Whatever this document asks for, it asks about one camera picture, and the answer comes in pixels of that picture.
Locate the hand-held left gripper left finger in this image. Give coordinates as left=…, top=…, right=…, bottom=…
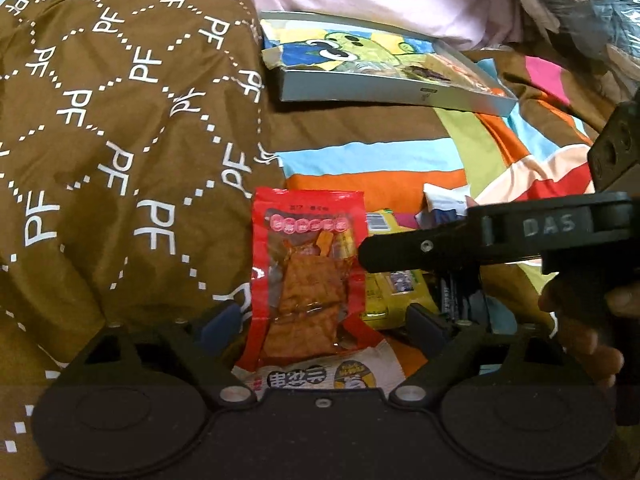
left=67, top=302, right=256, bottom=406

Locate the person's right hand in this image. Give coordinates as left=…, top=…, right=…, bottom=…
left=539, top=282, right=623, bottom=388

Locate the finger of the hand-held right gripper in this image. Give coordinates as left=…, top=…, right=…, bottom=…
left=359, top=207, right=493, bottom=272

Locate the blue white stick sachet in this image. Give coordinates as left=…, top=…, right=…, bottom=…
left=414, top=204, right=471, bottom=323
left=422, top=183, right=483, bottom=323

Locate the clear biscuit packet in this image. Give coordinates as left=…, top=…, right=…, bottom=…
left=340, top=57, right=406, bottom=79

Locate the nut cake packet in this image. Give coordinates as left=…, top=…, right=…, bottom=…
left=400, top=52, right=503, bottom=97

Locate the grey tray with cartoon picture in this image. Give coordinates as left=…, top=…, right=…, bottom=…
left=260, top=10, right=518, bottom=118

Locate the colourful cartoon printed blanket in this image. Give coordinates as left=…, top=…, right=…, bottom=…
left=247, top=45, right=640, bottom=391

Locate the yellow green snack packet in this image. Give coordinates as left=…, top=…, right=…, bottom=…
left=362, top=209, right=443, bottom=332

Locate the red tofu snack packet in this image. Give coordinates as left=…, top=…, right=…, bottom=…
left=232, top=187, right=406, bottom=403

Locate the clear bag of clothes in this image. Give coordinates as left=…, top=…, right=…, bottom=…
left=520, top=0, right=640, bottom=63

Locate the brown patterned quilt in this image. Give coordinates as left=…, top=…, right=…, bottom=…
left=0, top=0, right=288, bottom=461

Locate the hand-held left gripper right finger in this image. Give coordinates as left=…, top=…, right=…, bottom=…
left=389, top=304, right=566, bottom=406

